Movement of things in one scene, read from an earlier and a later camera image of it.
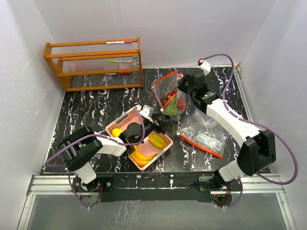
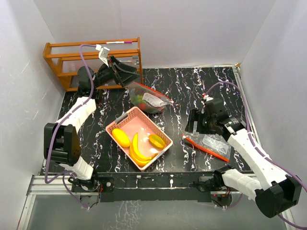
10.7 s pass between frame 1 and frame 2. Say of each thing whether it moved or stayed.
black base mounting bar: stayed
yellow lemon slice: stayed
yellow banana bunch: stayed
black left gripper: moved
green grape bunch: moved
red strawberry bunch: moved
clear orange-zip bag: moved
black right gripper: moved
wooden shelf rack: stayed
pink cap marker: stayed
